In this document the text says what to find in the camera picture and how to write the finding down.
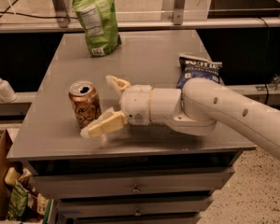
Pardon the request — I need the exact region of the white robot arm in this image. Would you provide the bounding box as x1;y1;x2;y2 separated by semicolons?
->
80;76;280;161

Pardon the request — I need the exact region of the black cable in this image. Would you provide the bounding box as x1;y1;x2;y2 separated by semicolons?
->
0;0;78;21

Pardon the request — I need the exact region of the orange soda can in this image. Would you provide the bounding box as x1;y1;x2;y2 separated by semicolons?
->
68;80;102;128

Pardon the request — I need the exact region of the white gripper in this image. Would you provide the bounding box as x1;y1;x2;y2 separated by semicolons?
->
80;75;152;138

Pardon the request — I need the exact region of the green snack bag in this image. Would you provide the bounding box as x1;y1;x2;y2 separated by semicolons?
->
72;0;121;57

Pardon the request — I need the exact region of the green packet in box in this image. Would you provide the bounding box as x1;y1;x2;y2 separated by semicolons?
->
7;182;28;221

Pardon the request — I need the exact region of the metal rail frame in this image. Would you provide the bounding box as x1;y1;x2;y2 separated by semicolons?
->
0;0;280;33

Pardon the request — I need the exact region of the blue potato chip bag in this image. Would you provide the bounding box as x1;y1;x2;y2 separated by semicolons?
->
176;54;222;89

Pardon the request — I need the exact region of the grey drawer cabinet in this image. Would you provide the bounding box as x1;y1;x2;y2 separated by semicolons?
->
7;30;255;224

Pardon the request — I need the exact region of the white pump bottle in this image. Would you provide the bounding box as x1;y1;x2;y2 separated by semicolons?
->
0;78;17;103

